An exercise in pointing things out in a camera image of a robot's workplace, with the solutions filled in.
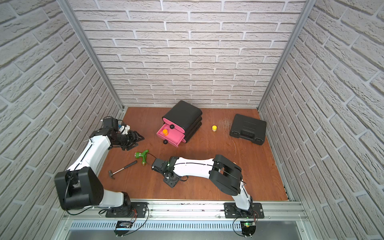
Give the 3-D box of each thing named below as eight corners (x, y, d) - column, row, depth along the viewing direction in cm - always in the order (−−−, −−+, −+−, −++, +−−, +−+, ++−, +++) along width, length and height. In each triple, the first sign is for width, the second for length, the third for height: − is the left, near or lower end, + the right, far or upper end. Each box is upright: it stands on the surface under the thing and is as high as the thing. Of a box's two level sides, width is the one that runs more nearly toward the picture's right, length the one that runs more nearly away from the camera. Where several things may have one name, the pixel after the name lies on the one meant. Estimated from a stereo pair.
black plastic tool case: (228, 136, 104) (230, 132, 100) (234, 116, 116) (235, 111, 112) (261, 146, 99) (264, 142, 95) (263, 124, 112) (266, 119, 107)
